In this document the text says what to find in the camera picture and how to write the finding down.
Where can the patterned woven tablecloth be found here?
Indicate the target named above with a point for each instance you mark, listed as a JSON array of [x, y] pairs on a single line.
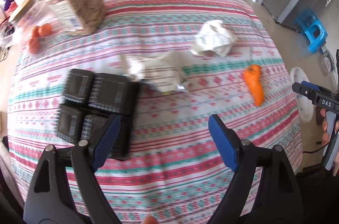
[[174, 170]]

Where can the black plastic seedling tray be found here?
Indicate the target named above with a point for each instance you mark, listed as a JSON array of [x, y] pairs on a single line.
[[88, 101]]

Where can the person's left hand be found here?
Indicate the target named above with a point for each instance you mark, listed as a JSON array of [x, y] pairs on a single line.
[[149, 219]]

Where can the beige striped wrapper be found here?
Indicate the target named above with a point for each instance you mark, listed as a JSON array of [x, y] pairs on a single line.
[[162, 73]]

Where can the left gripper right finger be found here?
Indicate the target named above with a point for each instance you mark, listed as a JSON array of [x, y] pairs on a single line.
[[278, 199]]

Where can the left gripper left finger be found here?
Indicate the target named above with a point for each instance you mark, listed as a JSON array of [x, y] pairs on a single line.
[[49, 198]]

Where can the blue plastic stool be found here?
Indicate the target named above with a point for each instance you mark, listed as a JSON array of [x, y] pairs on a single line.
[[310, 25]]

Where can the bag of tomatoes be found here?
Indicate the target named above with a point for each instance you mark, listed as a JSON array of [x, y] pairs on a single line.
[[35, 25]]

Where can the orange peel with stem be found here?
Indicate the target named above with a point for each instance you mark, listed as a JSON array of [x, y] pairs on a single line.
[[252, 79]]

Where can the white paper ball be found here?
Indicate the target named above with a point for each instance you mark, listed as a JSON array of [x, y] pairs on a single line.
[[213, 38]]

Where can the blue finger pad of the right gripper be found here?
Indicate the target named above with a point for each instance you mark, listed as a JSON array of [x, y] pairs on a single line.
[[304, 88]]

